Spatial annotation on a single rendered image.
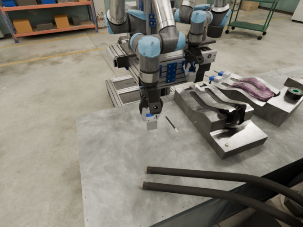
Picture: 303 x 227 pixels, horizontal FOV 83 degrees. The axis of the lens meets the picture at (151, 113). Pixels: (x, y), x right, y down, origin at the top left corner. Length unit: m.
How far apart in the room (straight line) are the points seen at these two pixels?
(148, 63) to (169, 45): 0.16
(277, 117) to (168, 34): 0.76
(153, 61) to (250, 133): 0.62
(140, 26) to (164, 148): 0.79
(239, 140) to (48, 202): 1.54
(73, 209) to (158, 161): 1.04
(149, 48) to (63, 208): 1.47
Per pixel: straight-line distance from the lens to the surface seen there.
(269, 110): 1.17
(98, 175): 0.83
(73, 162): 1.94
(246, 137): 0.96
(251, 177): 0.74
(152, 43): 0.60
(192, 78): 1.17
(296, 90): 1.30
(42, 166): 2.05
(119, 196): 0.77
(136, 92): 2.28
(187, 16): 1.18
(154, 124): 0.79
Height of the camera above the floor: 1.50
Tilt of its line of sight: 41 degrees down
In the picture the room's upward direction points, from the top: straight up
